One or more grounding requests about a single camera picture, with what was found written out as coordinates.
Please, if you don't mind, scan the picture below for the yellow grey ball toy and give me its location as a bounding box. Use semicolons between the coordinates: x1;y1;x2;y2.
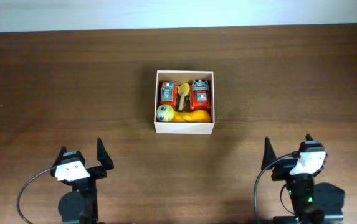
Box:
156;104;175;122

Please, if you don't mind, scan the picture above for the yellow wooden rattle drum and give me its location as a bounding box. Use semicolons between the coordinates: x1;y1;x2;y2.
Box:
178;83;190;111

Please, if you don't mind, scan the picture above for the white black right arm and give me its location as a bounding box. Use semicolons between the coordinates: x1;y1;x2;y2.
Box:
254;134;345;224

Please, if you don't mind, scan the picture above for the red fire truck grey top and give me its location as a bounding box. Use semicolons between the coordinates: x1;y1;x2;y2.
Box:
189;80;211;111

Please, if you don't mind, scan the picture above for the black right camera cable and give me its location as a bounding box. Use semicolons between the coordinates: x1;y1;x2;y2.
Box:
253;151;301;224

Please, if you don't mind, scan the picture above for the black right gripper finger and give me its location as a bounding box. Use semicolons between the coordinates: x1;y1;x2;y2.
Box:
261;137;277;170
305;134;326;152

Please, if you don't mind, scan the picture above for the black left camera cable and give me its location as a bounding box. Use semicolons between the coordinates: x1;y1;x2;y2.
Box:
16;167;57;224

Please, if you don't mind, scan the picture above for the pink box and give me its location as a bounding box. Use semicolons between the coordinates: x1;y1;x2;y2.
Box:
153;70;215;134

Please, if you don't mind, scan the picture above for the black camera cable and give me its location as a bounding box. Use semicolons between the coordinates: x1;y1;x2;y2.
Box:
16;167;57;224
253;151;301;224

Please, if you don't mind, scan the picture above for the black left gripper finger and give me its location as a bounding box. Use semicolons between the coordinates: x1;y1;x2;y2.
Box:
97;138;114;170
52;146;85;167

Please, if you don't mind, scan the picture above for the orange dinosaur toy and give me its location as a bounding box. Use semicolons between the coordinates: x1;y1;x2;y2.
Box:
171;110;212;123

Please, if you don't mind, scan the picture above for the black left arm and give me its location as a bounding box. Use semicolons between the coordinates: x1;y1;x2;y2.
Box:
50;138;114;224

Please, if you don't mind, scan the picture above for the red fire truck with ladder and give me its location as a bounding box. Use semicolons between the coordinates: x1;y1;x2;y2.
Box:
159;82;178;108

